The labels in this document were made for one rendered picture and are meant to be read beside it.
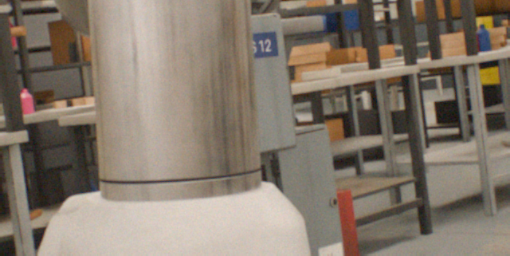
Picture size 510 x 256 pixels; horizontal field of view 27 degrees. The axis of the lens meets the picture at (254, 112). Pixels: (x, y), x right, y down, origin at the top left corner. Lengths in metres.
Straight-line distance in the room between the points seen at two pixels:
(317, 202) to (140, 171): 1.22
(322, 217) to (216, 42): 1.23
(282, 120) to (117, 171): 0.94
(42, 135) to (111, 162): 6.67
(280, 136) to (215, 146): 0.94
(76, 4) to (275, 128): 0.45
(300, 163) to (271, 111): 0.27
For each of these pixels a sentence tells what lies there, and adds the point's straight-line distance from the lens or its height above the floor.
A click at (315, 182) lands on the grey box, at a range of 1.83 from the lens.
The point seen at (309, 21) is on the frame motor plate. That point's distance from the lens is 1.97.
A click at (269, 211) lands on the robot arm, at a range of 0.63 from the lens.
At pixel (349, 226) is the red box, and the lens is 2.05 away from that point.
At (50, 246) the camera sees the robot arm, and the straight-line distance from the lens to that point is 0.83.
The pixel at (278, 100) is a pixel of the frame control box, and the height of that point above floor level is 0.99.
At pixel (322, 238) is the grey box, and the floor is 0.74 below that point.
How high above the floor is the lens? 1.06
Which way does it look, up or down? 3 degrees down
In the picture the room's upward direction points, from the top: 8 degrees counter-clockwise
